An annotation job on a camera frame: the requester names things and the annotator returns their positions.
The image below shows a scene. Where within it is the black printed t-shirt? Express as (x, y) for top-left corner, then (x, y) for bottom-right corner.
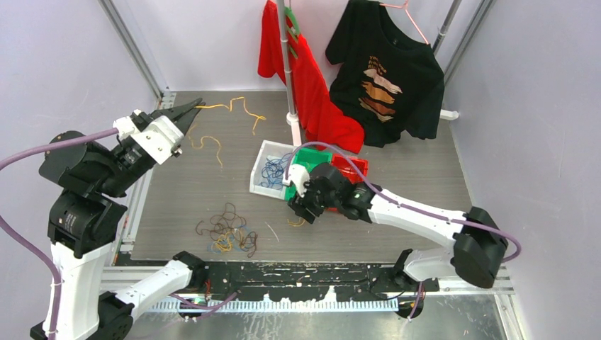
(325, 1), (445, 147)

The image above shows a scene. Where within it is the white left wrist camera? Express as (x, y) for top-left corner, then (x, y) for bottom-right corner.
(113, 114), (184, 164)

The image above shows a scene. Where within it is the white plastic bin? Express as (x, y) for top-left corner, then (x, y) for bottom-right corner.
(249, 140), (295, 200)

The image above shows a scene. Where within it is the yellow cable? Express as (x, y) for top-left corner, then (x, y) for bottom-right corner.
(186, 96), (268, 167)

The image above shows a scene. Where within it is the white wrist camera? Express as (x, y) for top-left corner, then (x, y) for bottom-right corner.
(113, 114), (184, 164)
(282, 164), (310, 198)

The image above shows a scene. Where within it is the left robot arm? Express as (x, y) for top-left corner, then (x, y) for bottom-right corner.
(30, 98), (208, 339)

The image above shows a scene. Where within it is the green plastic bin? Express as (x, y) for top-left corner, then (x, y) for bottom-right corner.
(283, 147), (332, 172)

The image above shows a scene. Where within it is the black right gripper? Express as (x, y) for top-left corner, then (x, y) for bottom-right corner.
(288, 176), (339, 224)

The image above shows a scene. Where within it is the pink clothes hanger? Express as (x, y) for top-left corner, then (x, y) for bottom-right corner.
(379, 0), (430, 45)

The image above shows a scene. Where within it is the blue cable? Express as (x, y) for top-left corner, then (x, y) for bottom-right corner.
(259, 152), (294, 190)

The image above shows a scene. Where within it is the red t-shirt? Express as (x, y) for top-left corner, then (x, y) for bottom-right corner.
(257, 1), (364, 154)

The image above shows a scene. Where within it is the metal clothes stand pole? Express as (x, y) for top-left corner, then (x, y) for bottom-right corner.
(275, 0), (302, 147)

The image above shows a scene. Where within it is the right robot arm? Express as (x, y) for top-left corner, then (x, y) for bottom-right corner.
(283, 163), (510, 291)

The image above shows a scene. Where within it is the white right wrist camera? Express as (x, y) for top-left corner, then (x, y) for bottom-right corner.
(282, 164), (310, 198)

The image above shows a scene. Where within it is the red plastic bin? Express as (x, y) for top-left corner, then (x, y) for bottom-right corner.
(330, 154), (369, 184)

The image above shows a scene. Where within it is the green clothes hanger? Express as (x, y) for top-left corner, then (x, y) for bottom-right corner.
(284, 6), (301, 59)

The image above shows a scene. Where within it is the multicolour cable bundle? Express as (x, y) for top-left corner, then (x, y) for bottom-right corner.
(194, 203), (259, 259)

